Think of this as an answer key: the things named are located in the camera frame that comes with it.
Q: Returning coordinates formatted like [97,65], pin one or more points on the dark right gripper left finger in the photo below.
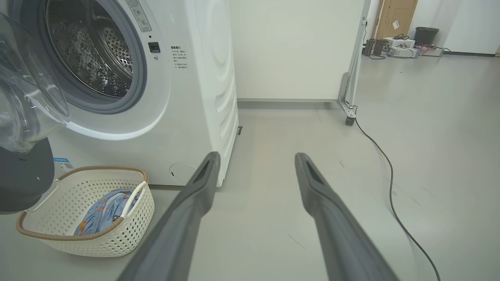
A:
[183,226]

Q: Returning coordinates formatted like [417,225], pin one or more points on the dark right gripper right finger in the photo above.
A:
[336,234]

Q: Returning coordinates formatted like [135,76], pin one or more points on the blue cartoon print top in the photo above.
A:
[117,196]

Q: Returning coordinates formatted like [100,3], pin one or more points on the blue cartoon print pants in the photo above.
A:
[95,216]

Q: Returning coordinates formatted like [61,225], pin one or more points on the washing machine door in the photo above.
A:
[23,179]

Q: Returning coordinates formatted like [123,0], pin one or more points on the white front-load washing machine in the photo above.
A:
[195,117]

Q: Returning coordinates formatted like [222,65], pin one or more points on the cream perforated laundry basket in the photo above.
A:
[129,234]

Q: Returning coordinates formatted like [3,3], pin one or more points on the blue energy label sticker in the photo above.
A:
[63,164]

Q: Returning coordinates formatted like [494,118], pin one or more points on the white rolling partition board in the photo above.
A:
[293,47]

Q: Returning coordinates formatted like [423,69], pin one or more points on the grey electronic device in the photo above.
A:
[402,52]

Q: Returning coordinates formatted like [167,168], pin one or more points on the white equipment box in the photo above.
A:
[399,42]

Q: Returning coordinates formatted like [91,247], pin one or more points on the black trash bin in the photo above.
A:
[425,36]

